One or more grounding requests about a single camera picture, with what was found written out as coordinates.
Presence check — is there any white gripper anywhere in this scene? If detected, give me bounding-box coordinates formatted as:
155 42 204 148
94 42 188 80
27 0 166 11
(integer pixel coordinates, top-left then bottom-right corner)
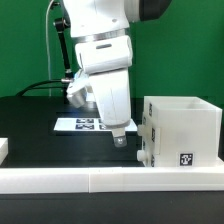
89 69 131 148

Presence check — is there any white front drawer box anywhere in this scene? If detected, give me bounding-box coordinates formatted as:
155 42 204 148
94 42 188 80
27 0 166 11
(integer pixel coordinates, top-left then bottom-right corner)
137 140 155 167

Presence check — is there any white drawer box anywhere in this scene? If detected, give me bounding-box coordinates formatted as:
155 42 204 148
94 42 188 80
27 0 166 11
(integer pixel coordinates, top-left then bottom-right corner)
137 140 155 167
137 114 161 155

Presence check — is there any white drawer cabinet frame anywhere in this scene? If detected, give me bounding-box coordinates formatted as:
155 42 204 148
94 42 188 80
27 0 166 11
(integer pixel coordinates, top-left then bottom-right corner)
142 96 222 167

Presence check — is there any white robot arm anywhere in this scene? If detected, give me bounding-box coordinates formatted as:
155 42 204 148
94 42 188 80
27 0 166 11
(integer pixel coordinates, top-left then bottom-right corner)
63 0 172 147

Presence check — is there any paper marker sheet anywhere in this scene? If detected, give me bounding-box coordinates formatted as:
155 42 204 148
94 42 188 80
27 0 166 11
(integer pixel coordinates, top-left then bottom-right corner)
53 117 139 133

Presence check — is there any white left fence block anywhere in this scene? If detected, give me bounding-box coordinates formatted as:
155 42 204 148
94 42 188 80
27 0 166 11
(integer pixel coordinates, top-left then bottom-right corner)
0 138 8 165

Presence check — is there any white front fence rail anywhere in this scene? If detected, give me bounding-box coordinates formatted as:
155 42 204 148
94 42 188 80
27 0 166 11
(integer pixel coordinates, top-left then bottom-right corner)
0 166 224 194

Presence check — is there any black cable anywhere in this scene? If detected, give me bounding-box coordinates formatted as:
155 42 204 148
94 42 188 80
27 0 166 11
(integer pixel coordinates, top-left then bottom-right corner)
15 79 65 98

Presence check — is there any white cable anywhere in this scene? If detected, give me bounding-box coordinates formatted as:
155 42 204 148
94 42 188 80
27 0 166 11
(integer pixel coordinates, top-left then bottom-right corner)
45 0 55 97

